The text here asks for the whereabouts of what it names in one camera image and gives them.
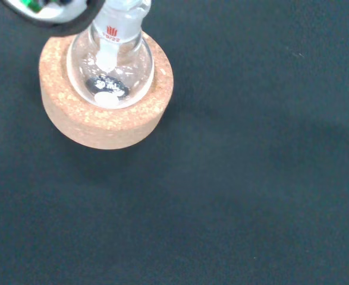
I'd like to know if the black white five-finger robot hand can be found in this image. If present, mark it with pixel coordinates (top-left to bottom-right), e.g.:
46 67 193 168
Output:
0 0 105 37

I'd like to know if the clear round-bottom flask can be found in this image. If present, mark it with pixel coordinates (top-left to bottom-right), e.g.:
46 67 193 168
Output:
66 0 155 109

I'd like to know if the black cloth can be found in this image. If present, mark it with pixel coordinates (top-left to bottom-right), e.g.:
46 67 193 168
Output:
0 0 349 285

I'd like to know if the cork ring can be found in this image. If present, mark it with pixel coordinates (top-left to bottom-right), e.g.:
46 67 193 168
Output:
39 31 175 151

